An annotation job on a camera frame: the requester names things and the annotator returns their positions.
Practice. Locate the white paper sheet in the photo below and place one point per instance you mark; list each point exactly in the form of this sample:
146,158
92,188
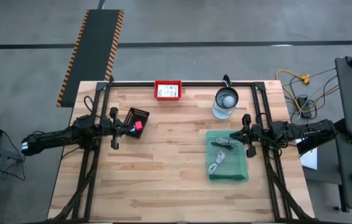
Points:
309,158

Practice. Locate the black yellow-striped floor mat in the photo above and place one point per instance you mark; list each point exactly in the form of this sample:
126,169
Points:
97,46

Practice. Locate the black clamp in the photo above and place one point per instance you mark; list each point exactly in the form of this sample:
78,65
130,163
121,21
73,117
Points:
226,80

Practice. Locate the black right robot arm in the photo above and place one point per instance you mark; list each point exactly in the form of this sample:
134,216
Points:
312,130

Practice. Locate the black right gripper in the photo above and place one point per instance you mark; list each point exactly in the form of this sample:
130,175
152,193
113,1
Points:
256,133

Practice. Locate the red plastic bin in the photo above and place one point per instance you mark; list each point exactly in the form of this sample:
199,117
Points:
155,91

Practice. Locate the black slotted plastic basket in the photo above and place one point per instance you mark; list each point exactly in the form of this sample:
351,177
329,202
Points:
136,115

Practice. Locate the white ball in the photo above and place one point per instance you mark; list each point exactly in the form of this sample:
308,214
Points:
229,101

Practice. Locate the teal translucent plastic bin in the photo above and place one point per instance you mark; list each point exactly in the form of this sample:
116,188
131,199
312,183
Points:
236,161

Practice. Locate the small pink red cube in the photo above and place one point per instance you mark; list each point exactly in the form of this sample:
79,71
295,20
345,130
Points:
138,125

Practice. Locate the black aluminium table frame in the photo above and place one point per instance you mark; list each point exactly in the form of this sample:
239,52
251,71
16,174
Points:
200,84

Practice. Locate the black power adapter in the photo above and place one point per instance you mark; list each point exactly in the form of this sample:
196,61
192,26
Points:
305,107

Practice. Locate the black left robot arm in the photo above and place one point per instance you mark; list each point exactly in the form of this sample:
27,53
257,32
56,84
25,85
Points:
54,138

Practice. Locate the white printed leaflet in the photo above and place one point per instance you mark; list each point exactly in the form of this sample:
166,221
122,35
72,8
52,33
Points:
168,91

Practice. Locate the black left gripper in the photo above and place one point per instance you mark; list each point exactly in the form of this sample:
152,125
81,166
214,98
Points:
113,129

